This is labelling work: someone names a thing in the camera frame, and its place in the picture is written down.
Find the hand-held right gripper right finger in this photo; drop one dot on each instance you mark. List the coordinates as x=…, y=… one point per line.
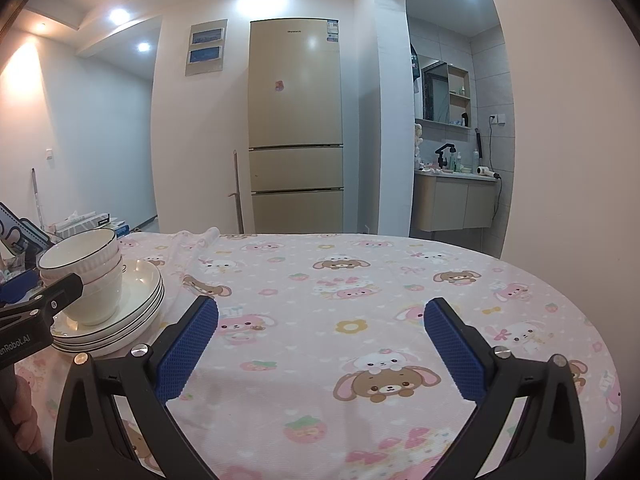
x=452, y=347

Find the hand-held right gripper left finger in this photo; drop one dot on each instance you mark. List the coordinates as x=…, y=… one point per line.
x=190, y=347

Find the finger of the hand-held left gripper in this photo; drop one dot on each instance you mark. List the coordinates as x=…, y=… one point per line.
x=62, y=292
x=20, y=287

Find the person's left hand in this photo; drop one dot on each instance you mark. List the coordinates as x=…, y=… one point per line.
x=25, y=425

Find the striped printed bag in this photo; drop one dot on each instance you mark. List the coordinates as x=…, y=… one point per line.
x=22, y=232

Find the white tissue box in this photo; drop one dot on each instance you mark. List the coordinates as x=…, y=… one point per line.
x=82, y=222

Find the metal mop pole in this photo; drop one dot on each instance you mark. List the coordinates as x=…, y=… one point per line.
x=36, y=200

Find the pink printed tablecloth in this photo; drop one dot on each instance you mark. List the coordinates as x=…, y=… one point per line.
x=350, y=310

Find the beige vanity cabinet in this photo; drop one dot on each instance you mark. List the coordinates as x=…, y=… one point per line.
x=455, y=202

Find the red broom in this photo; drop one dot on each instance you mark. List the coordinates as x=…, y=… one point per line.
x=239, y=195

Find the white hair dryer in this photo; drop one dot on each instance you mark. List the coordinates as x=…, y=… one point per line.
x=487, y=172

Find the green bottle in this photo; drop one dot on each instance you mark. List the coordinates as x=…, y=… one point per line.
x=458, y=162

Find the black faucet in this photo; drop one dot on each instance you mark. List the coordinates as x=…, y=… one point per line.
x=442, y=156

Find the hanging plush toy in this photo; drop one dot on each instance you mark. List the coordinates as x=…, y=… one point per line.
x=418, y=140

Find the mirror cabinet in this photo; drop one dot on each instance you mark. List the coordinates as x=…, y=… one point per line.
x=445, y=90

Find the ceiling spotlight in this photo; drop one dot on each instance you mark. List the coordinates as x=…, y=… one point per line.
x=119, y=16
x=144, y=47

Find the beige refrigerator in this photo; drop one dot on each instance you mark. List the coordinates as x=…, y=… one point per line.
x=295, y=110

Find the pink fridge sticker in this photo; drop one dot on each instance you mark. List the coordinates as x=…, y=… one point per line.
x=279, y=85

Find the wall power outlet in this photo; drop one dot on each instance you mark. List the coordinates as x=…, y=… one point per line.
x=498, y=119

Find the wall electrical panel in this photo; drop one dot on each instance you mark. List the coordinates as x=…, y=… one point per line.
x=206, y=49

